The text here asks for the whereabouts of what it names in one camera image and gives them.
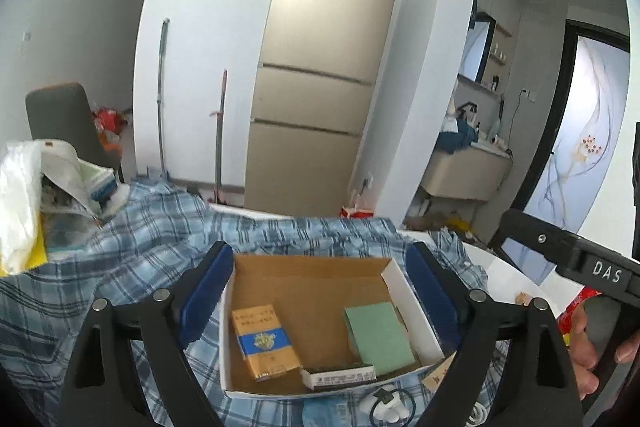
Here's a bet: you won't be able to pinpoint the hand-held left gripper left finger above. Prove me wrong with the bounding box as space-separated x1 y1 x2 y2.
60 241 236 427

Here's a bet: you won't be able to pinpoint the grey chair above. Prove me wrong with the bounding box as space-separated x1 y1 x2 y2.
25 82 125 184

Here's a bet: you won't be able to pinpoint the red iced tea bottle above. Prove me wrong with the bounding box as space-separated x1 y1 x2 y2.
557 286 603 349

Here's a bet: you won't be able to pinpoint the black framed glass door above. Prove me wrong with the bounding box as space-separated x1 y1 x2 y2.
487 19 632 288

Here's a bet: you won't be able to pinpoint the bathroom mirror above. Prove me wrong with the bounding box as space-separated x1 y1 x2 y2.
460 12 497 84

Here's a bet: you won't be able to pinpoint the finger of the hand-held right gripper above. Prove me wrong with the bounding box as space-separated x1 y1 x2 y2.
487 208 578 260

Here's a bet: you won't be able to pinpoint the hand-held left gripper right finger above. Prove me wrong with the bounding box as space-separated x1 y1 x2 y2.
405 241 583 427

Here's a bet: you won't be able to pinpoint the white black small carton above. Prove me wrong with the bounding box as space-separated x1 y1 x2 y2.
300 362 377 391

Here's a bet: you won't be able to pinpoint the gold three-door refrigerator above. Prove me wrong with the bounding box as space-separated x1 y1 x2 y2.
244 0 407 218

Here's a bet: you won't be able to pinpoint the stack of books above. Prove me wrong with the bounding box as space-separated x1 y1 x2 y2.
85 162 132 208

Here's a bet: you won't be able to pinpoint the dark blue clothes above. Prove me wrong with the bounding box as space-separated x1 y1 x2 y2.
439 117 479 154

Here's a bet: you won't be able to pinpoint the yellow bag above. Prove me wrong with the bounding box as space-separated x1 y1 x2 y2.
0 217 49 278

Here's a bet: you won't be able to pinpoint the person's right hand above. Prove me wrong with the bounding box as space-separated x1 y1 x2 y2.
570 306 640 399

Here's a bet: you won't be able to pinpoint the white cardboard box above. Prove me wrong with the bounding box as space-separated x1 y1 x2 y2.
220 253 459 401

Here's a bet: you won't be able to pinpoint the white plastic bag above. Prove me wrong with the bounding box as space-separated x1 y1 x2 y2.
0 139 132 275

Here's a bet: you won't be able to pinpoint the wall shelf with bottles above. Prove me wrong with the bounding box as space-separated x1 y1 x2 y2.
487 24 515 95

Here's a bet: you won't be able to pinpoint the blue plaid cloth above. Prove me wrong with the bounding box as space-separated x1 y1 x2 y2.
0 179 506 427

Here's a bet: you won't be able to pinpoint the green notebook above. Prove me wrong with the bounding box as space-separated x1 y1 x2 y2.
343 302 424 376

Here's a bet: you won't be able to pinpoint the beige bathroom vanity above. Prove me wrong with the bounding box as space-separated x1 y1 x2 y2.
420 142 514 204

